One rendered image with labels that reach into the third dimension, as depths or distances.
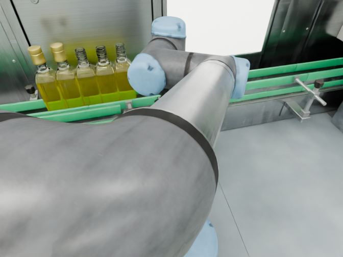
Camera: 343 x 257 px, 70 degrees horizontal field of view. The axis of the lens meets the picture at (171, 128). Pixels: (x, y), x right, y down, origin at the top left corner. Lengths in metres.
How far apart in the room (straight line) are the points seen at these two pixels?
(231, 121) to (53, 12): 0.72
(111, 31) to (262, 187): 0.73
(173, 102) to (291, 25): 1.03
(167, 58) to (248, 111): 0.62
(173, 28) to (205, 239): 0.41
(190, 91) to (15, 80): 0.88
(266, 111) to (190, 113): 0.90
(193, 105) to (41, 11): 0.74
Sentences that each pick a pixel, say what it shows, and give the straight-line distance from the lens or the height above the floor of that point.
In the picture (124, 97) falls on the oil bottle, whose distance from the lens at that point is 0.85.
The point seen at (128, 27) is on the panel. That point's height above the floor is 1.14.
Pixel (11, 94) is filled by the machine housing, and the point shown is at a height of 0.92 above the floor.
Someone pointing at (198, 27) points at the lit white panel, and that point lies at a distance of 0.96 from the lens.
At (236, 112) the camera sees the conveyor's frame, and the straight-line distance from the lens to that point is 1.00.
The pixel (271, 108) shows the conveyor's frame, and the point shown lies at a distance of 1.09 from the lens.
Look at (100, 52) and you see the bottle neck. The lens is 0.78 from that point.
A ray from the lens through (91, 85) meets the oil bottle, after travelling 0.82.
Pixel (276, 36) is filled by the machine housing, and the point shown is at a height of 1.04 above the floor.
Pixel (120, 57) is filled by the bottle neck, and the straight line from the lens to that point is 0.80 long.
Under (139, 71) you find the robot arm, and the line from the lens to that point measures 0.46.
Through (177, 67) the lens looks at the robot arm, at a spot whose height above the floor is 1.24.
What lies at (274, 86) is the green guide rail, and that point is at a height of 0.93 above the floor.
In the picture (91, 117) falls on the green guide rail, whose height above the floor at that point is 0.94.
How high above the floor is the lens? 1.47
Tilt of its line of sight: 44 degrees down
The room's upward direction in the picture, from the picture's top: straight up
